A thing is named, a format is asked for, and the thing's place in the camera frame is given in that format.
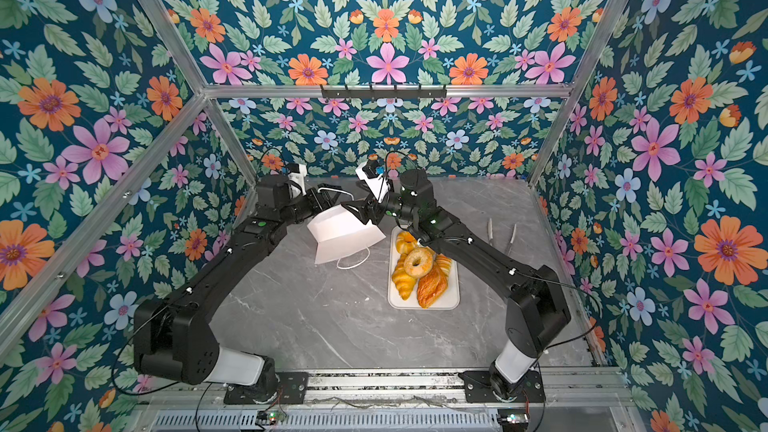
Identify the right circuit board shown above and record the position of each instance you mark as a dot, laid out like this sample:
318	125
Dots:
510	420

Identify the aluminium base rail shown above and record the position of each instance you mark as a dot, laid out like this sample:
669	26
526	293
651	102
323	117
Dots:
388	388

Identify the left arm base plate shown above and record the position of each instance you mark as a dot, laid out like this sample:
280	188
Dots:
284	388

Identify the black hook rail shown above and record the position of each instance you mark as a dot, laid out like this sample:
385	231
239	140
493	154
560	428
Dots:
371	92

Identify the fake croissant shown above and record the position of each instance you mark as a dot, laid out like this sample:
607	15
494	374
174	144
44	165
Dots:
403	282

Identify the metal tongs on table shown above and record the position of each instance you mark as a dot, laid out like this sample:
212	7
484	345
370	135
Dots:
501	239

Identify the circuit board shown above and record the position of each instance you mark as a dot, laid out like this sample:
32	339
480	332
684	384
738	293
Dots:
510	420
270	418

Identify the red white paper bag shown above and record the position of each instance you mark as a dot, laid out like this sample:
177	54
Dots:
338	232

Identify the orange fake pretzel bread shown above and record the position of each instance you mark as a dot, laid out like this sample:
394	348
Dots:
431	287

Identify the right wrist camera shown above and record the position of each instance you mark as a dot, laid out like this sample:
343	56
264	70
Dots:
373	174

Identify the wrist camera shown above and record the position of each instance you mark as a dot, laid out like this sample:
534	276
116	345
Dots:
297	174
373	174

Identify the ring shaped fake bread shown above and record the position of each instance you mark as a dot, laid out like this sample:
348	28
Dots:
405	243

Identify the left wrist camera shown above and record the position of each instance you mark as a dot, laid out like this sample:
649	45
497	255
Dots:
297	174

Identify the left circuit board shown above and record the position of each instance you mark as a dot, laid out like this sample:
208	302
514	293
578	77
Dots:
270	418

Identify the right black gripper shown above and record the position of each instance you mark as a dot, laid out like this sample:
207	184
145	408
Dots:
365	212

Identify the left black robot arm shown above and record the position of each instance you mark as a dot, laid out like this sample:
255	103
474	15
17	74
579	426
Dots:
173	339

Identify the white rectangular tray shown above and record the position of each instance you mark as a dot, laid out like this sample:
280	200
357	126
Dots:
448	301

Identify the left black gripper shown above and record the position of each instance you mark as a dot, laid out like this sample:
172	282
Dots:
316	204

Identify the long ridged fake bread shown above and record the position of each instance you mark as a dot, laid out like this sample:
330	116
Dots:
443	264

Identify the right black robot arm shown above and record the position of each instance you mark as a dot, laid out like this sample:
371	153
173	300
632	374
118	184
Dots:
536	306

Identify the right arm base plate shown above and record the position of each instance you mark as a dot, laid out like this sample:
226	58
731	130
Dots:
485	387

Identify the pale fake bagel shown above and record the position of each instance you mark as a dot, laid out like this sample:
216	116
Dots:
419	262

